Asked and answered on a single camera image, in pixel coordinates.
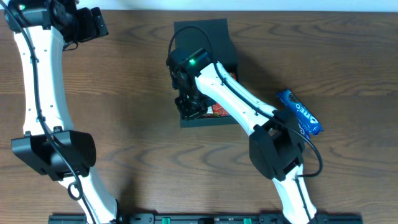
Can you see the blue Oreo cookie pack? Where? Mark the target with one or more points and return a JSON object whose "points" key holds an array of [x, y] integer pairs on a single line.
{"points": [[303, 115]]}

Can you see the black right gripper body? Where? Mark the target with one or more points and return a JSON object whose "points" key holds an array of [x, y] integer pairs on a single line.
{"points": [[191, 109]]}

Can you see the blue Eclipse gum pack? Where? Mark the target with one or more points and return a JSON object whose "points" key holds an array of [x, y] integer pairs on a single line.
{"points": [[305, 131]]}

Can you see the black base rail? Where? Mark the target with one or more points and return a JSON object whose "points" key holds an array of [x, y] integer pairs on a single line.
{"points": [[265, 218]]}

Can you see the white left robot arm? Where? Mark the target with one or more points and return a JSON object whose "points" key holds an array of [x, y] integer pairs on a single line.
{"points": [[43, 31]]}

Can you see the black gift box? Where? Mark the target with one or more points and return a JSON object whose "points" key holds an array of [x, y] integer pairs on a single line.
{"points": [[192, 40]]}

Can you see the red Hello Panda box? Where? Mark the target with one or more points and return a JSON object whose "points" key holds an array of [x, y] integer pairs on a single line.
{"points": [[224, 110]]}

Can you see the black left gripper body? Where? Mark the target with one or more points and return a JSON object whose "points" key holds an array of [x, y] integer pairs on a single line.
{"points": [[84, 30]]}

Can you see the red snack bag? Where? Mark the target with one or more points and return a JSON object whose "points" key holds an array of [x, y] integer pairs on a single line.
{"points": [[212, 111]]}

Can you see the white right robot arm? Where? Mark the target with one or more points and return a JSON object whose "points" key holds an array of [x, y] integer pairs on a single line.
{"points": [[275, 141]]}

